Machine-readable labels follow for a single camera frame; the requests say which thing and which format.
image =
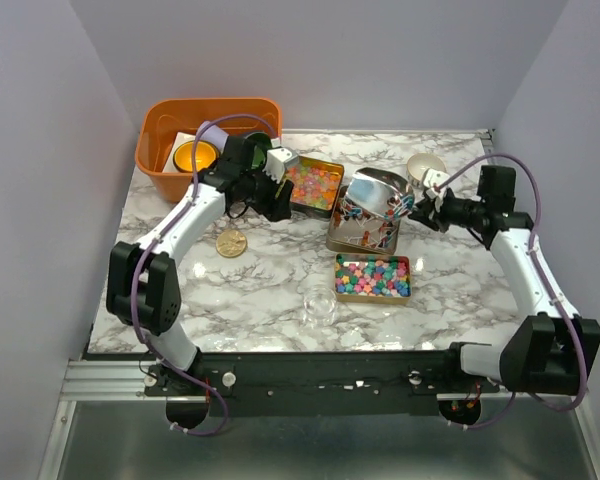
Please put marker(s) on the orange bowl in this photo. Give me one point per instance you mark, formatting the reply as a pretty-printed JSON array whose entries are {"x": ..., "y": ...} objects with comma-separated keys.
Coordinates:
[{"x": 201, "y": 157}]

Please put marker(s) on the orange plastic bin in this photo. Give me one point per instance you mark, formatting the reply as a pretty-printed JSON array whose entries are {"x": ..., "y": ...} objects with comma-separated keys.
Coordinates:
[{"x": 166, "y": 119}]

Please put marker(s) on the tin of mini lollipops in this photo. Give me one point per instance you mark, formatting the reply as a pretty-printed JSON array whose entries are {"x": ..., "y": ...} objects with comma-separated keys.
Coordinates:
[{"x": 358, "y": 232}]

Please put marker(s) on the tin of pastel star candies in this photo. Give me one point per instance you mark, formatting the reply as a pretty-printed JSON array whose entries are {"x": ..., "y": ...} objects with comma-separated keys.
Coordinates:
[{"x": 372, "y": 278}]

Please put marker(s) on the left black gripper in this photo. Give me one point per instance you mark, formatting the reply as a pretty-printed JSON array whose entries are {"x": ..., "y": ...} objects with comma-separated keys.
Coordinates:
[{"x": 275, "y": 209}]

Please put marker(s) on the white box in bin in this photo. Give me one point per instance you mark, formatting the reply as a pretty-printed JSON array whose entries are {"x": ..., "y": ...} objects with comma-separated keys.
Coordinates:
[{"x": 179, "y": 163}]

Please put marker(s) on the white ceramic bowl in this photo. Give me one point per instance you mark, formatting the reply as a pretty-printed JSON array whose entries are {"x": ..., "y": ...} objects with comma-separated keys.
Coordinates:
[{"x": 418, "y": 164}]

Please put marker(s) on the green bowl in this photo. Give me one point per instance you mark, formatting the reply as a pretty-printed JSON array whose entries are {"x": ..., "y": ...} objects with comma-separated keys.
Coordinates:
[{"x": 262, "y": 143}]

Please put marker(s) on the tin of translucent star candies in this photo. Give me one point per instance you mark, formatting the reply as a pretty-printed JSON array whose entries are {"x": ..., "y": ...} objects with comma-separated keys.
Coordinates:
[{"x": 316, "y": 186}]

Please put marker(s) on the clear glass bowl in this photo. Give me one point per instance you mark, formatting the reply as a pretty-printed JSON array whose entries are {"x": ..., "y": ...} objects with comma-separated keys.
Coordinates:
[{"x": 320, "y": 306}]

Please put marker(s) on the aluminium frame rail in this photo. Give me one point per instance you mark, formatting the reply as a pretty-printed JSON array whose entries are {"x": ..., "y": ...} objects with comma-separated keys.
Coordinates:
[{"x": 105, "y": 380}]

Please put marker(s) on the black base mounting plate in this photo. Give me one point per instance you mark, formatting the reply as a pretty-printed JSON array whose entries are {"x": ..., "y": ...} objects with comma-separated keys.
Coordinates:
[{"x": 357, "y": 404}]

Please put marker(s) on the lavender cup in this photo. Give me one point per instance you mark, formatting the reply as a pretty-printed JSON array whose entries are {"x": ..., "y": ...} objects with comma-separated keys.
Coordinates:
[{"x": 212, "y": 134}]

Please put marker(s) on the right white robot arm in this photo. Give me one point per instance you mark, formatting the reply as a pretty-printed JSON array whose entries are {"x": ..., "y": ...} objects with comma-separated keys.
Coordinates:
[{"x": 553, "y": 349}]

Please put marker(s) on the metal scoop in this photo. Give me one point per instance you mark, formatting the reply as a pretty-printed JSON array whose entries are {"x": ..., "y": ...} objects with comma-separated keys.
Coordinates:
[{"x": 381, "y": 193}]

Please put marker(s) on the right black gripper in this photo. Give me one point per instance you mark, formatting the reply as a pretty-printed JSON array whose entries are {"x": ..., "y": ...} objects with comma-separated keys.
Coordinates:
[{"x": 430, "y": 212}]

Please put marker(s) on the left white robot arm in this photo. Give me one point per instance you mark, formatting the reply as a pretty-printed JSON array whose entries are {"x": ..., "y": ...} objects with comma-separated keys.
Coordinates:
[{"x": 143, "y": 289}]

